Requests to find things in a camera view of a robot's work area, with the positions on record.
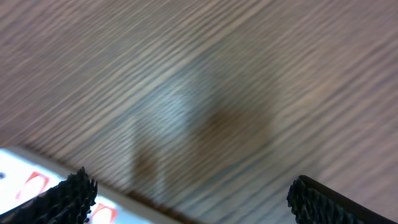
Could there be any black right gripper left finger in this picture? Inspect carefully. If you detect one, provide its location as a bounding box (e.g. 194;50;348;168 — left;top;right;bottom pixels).
1;167;98;224

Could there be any white power strip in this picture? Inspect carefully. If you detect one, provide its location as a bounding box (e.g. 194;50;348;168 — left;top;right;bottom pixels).
1;147;179;224

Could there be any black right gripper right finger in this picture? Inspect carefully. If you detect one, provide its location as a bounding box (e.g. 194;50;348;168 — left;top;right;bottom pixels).
287;175;397;224

